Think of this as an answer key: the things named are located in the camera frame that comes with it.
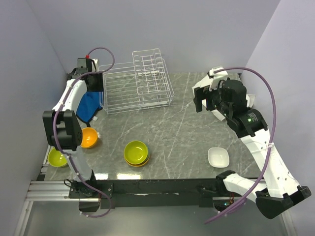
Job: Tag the white wire dish rack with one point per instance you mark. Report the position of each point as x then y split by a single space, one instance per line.
141 84

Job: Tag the blue cloth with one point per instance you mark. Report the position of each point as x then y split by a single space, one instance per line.
88 106

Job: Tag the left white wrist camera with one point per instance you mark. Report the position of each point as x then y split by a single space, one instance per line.
91 64

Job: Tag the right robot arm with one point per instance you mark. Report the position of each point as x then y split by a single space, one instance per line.
281 190

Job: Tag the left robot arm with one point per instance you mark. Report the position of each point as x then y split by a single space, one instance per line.
61 124

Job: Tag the white towel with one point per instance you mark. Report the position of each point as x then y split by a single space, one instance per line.
234 96

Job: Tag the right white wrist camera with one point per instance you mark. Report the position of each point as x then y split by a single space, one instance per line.
216 74

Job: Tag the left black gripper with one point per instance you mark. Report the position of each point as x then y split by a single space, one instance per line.
100 86

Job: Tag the green bowl near left edge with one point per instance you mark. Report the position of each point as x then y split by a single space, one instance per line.
56 159

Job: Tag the black base beam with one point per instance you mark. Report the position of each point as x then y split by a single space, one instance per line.
110 194

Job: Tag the white square bowl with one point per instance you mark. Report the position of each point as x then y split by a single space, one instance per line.
218 157

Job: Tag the aluminium frame rail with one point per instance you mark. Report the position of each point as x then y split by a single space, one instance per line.
51 191

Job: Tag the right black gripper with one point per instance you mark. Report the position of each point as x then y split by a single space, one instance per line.
204 92

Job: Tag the orange shallow bowl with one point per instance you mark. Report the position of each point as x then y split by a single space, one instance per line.
138 165

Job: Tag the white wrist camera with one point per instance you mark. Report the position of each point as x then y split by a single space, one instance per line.
216 74
91 64

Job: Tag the green shallow bowl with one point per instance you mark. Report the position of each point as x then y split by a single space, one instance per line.
136 153

